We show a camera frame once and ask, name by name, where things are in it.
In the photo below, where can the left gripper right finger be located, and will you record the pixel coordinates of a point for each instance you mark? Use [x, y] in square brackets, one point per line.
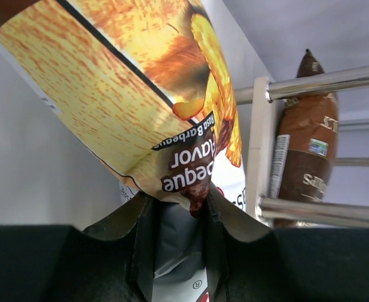
[248, 261]

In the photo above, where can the white two-tier shelf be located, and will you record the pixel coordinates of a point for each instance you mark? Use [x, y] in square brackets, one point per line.
[264, 97]

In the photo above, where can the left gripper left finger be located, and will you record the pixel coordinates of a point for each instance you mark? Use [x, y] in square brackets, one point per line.
[111, 260]

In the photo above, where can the brown Chuba cassava bag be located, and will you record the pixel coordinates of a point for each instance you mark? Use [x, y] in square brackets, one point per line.
[142, 84]

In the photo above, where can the brown Kettle sea salt bag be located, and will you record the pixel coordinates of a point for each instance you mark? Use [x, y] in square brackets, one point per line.
[305, 149]

